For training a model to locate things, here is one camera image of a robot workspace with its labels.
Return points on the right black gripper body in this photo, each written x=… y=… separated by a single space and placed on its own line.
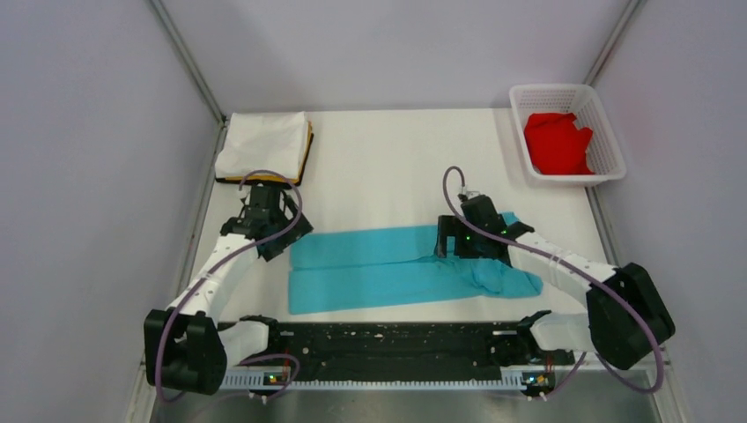
x=471 y=245

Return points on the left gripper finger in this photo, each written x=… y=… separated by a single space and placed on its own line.
x=302 y=226
x=271 y=249

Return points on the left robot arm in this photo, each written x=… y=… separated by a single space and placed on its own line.
x=186 y=345

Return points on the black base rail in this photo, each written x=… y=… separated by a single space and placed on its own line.
x=403 y=352

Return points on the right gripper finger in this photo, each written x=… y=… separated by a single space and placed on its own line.
x=518 y=228
x=448 y=236

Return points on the teal t shirt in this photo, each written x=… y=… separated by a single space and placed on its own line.
x=391 y=267

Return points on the folded white t shirt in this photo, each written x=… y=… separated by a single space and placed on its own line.
x=278 y=142

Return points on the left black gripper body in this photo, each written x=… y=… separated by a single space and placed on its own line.
x=280 y=219

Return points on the white slotted cable duct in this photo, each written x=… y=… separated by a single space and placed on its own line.
x=255 y=379

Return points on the red t shirt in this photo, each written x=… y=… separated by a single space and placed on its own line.
x=556 y=145

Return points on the white plastic basket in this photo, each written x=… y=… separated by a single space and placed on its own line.
x=602 y=156

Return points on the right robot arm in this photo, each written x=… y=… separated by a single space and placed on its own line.
x=623 y=319

